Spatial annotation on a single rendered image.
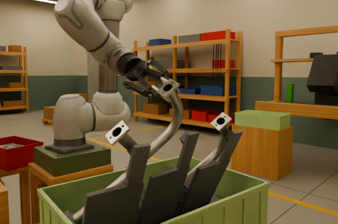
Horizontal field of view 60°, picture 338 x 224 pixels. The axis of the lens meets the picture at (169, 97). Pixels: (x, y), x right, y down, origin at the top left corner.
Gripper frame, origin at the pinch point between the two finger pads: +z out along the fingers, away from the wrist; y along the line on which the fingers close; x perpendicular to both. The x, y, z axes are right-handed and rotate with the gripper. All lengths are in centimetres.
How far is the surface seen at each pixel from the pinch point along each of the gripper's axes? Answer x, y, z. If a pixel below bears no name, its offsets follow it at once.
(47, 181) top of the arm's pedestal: 40, -54, -49
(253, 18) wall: 337, 350, -303
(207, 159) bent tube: 29.5, -2.5, 8.6
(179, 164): 15.9, -11.5, 10.6
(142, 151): -2.1, -17.1, 11.7
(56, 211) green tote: 4.0, -43.0, 0.9
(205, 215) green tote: 20.4, -16.4, 24.2
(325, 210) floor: 263, 77, 9
